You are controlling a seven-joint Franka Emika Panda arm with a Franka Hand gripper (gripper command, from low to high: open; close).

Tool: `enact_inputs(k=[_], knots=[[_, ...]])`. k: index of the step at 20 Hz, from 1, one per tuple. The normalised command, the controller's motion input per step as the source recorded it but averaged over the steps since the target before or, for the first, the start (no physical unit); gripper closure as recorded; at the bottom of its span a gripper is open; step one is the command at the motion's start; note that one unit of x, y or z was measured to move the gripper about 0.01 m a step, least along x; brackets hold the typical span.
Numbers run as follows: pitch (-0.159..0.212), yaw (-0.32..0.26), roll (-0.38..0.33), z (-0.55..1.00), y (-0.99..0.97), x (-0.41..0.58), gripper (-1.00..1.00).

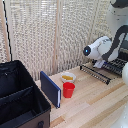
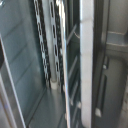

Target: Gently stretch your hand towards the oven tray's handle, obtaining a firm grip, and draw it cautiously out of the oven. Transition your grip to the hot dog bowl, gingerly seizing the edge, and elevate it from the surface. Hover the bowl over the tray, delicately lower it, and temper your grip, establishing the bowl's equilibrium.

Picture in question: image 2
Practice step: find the black dish rack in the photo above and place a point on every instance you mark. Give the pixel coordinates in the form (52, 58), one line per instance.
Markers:
(20, 50)

